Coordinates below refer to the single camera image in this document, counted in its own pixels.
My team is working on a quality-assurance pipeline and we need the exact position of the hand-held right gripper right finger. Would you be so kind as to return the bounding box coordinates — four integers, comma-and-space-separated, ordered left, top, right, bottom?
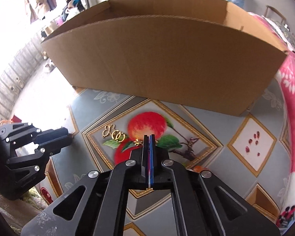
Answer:
150, 134, 281, 236

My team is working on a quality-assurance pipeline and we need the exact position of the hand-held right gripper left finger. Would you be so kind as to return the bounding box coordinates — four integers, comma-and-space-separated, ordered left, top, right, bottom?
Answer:
20, 135, 151, 236

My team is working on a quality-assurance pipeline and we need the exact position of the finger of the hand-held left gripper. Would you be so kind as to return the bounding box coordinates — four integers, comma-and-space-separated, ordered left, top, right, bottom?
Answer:
6, 134, 73, 177
0, 122, 69, 148

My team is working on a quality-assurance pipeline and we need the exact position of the brown cardboard box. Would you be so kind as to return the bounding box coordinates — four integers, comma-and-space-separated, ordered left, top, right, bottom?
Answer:
41, 0, 291, 117

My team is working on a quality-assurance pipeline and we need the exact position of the fruit print tablecloth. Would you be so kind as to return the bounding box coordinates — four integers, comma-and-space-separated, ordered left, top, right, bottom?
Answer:
38, 86, 294, 236

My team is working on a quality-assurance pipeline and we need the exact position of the white green fluffy blanket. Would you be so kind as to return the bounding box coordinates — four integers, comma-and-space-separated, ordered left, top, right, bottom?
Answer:
0, 187, 54, 227

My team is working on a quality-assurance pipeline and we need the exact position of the pile of clothes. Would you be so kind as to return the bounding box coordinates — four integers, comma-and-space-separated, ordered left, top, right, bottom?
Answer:
60, 0, 86, 18

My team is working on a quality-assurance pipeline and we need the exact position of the grey lace trimmed pillow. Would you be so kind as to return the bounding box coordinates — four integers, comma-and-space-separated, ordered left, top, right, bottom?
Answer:
273, 18, 295, 62

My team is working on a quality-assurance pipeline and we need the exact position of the wooden chair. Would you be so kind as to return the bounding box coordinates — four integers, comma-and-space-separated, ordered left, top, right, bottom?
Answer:
264, 5, 287, 24

